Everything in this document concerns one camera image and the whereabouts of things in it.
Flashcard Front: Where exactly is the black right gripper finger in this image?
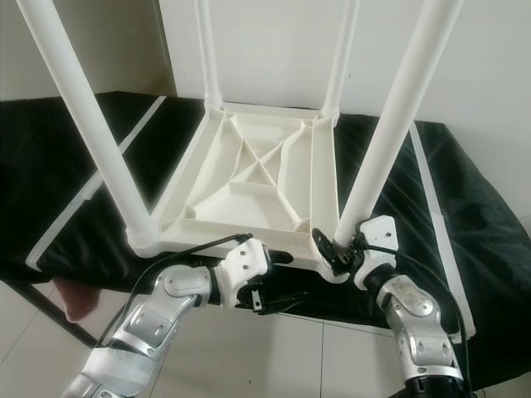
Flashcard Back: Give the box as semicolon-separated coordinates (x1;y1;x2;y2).
310;227;342;265

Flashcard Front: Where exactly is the pink soft object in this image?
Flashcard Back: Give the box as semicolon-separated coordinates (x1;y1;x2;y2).
54;278;101;323

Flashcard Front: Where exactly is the black table cloth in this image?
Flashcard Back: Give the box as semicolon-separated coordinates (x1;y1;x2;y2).
0;91;531;389

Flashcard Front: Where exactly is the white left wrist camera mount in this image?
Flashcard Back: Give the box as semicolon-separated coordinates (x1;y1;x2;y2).
214;236;273;309

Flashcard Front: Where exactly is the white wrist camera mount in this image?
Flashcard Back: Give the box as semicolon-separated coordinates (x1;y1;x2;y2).
350;216;399;289
214;236;273;309

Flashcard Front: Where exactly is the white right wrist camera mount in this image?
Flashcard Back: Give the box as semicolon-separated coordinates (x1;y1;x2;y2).
350;216;399;289

